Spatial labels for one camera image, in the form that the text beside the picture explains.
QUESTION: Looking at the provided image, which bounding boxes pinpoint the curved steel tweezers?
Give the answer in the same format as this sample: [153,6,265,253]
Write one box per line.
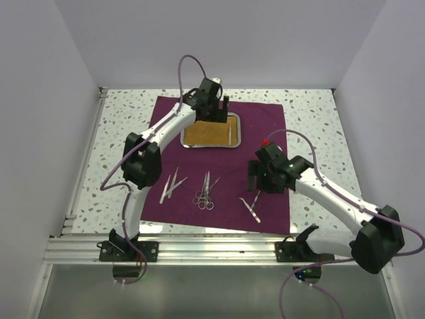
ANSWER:
[239,191,261,223]

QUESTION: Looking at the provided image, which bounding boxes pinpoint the steel surgical scissors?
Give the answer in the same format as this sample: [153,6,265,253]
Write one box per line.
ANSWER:
[198,171,214,211]

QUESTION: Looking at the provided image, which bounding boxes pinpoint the steel scalpel handle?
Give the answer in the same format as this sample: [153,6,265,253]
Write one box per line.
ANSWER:
[159,175,171,205]
[167,167,187,198]

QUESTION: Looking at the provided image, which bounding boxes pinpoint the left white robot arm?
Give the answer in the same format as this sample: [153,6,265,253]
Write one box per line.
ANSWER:
[109,78,228,261]

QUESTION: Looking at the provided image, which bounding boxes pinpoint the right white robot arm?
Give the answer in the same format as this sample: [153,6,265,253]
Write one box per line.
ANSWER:
[247,142,405,274]

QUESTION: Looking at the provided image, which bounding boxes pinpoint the tan wax pad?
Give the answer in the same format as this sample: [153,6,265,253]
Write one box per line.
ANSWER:
[183,116,239,146]

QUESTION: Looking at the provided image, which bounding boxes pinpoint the steel instrument tray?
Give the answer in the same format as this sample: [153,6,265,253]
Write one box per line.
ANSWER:
[180,112,242,149]

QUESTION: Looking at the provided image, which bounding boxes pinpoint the aluminium frame rail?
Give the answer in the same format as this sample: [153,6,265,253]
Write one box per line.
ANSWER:
[42,234,391,265]

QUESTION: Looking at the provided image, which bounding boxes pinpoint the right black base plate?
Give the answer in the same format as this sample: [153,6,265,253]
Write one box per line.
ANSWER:
[274,241,335,263]

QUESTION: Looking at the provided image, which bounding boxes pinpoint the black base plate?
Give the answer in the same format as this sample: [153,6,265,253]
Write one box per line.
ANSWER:
[274,241,335,263]
[96,241,159,263]

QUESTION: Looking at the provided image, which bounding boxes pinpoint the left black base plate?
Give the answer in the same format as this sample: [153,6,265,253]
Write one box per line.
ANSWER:
[96,241,159,263]

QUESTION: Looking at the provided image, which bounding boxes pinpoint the left side aluminium rail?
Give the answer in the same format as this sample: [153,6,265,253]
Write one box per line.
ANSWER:
[60,87,109,237]

